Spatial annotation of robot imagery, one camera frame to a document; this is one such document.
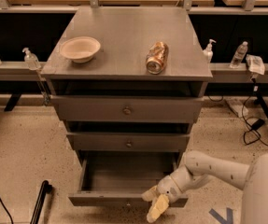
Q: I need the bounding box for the beige paper bowl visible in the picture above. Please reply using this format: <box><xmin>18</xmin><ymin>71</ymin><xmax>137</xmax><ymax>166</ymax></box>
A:
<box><xmin>60</xmin><ymin>36</ymin><xmax>101</xmax><ymax>63</ymax></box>

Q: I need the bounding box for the crushed orange soda can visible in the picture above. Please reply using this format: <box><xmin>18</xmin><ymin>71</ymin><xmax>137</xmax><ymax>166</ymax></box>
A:
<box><xmin>146</xmin><ymin>42</ymin><xmax>169</xmax><ymax>75</ymax></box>

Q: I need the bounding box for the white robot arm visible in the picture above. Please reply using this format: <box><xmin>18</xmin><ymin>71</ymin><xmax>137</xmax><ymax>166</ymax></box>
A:
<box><xmin>142</xmin><ymin>150</ymin><xmax>268</xmax><ymax>224</ymax></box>

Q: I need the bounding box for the grey drawer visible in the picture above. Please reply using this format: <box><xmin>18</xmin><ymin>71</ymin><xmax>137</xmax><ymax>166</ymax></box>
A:
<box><xmin>51</xmin><ymin>95</ymin><xmax>203</xmax><ymax>123</ymax></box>
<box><xmin>68</xmin><ymin>151</ymin><xmax>177</xmax><ymax>207</ymax></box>
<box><xmin>67</xmin><ymin>133</ymin><xmax>190</xmax><ymax>152</ymax></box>

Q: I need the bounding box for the clear plastic water bottle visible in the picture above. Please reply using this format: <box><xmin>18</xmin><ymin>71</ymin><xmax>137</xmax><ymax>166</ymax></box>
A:
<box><xmin>229</xmin><ymin>41</ymin><xmax>248</xmax><ymax>68</ymax></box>

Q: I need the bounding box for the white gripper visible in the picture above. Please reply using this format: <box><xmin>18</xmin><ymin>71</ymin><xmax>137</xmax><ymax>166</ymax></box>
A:
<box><xmin>141</xmin><ymin>174</ymin><xmax>186</xmax><ymax>223</ymax></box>

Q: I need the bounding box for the black cable on floor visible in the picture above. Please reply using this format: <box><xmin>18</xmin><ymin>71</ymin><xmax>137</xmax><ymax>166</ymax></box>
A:
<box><xmin>241</xmin><ymin>93</ymin><xmax>268</xmax><ymax>149</ymax></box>

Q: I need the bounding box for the clear pump sanitizer bottle right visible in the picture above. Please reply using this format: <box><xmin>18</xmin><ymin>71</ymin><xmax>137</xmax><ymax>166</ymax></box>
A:
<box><xmin>203</xmin><ymin>39</ymin><xmax>217</xmax><ymax>63</ymax></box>

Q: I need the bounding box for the clear pump sanitizer bottle left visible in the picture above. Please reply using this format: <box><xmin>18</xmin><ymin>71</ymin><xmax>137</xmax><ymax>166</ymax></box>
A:
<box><xmin>22</xmin><ymin>48</ymin><xmax>42</xmax><ymax>71</ymax></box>

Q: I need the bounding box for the grey bottom drawer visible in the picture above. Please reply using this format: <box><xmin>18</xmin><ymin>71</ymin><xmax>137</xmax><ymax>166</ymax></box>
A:
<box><xmin>68</xmin><ymin>151</ymin><xmax>177</xmax><ymax>207</ymax></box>

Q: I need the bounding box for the grey wooden drawer cabinet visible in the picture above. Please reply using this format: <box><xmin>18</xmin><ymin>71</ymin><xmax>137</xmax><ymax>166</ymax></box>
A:
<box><xmin>40</xmin><ymin>6</ymin><xmax>214</xmax><ymax>170</ymax></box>

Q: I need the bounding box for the black tripod leg left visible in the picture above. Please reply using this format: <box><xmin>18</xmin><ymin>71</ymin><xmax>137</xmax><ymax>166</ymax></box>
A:
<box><xmin>30</xmin><ymin>180</ymin><xmax>52</xmax><ymax>224</ymax></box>

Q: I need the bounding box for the clear pump sanitizer bottle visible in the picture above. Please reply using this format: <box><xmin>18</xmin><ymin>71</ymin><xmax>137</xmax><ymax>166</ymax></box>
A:
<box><xmin>22</xmin><ymin>48</ymin><xmax>42</xmax><ymax>71</ymax></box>
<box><xmin>203</xmin><ymin>39</ymin><xmax>217</xmax><ymax>63</ymax></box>

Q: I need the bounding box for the white crumpled cloth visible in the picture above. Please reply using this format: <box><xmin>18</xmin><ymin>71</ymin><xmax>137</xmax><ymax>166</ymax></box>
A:
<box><xmin>246</xmin><ymin>54</ymin><xmax>265</xmax><ymax>75</ymax></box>

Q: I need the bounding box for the grey top drawer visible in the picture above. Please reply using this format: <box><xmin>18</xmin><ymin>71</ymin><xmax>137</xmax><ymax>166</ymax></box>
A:
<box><xmin>51</xmin><ymin>95</ymin><xmax>203</xmax><ymax>123</ymax></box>

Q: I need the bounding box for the grey middle drawer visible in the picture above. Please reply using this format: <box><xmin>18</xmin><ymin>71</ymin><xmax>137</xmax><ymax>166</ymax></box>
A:
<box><xmin>67</xmin><ymin>133</ymin><xmax>190</xmax><ymax>152</ymax></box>

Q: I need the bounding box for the white power strip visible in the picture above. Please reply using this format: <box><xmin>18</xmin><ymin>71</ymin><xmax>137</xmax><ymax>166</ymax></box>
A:
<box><xmin>226</xmin><ymin>99</ymin><xmax>248</xmax><ymax>118</ymax></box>

